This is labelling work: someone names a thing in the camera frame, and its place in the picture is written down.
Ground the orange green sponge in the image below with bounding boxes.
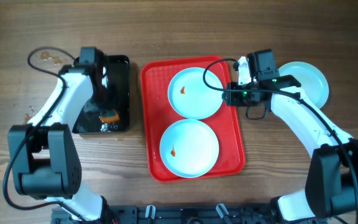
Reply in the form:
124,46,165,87
99,109,120,123

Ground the light blue plate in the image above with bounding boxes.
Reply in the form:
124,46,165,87
279,62,329,109
159,119,219,179
167,67,223,119

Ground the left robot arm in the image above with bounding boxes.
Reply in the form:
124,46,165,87
2,47,117,223

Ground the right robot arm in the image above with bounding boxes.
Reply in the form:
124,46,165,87
223,49,358,223

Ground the black water tray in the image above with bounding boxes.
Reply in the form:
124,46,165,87
73,55,130,134

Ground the right black cable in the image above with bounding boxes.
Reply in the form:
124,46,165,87
202,58,358,224

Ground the black cable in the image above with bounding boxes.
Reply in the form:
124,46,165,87
202,58,358,224
2,46,83,222

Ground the left black cable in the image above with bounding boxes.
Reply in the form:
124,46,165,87
2,46,83,222

